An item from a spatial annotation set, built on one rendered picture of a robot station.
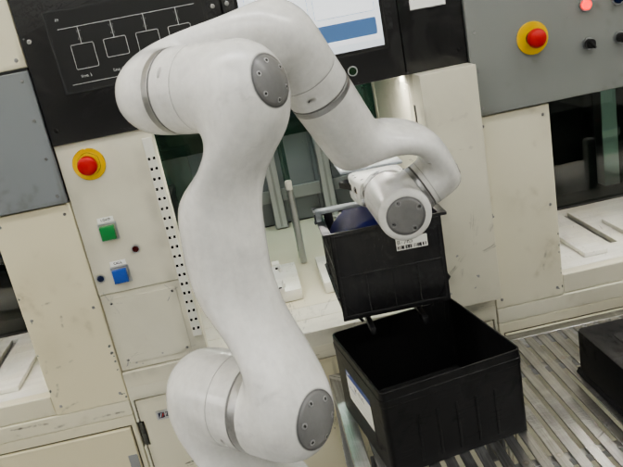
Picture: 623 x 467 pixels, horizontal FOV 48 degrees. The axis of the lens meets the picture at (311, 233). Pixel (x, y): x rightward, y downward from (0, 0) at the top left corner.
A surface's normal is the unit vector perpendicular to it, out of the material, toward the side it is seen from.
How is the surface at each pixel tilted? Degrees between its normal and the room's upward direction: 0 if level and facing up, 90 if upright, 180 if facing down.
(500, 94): 90
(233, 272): 86
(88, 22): 90
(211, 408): 66
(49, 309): 90
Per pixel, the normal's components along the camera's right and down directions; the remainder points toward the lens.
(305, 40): 0.77, 0.10
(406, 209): 0.11, 0.29
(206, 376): -0.49, -0.55
